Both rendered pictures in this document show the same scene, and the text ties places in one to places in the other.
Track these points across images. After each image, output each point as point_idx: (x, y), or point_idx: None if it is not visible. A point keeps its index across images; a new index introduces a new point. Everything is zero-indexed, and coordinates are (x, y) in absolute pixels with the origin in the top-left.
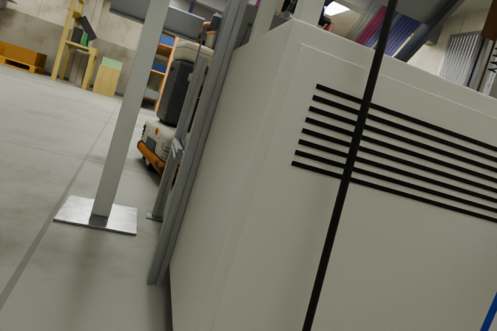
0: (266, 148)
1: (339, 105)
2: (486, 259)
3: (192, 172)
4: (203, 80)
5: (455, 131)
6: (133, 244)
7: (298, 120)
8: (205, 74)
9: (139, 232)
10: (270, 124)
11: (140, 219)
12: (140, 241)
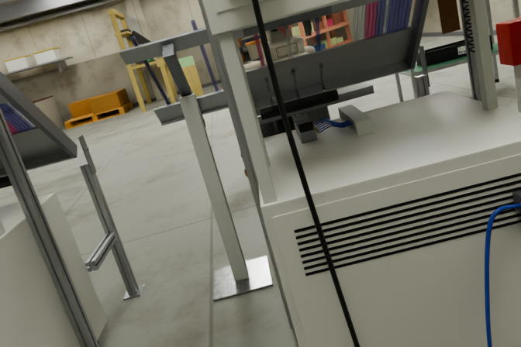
0: (287, 275)
1: (313, 233)
2: (477, 259)
3: None
4: (260, 121)
5: (400, 202)
6: (273, 294)
7: (295, 252)
8: (260, 116)
9: (274, 280)
10: (281, 262)
11: (271, 265)
12: (277, 289)
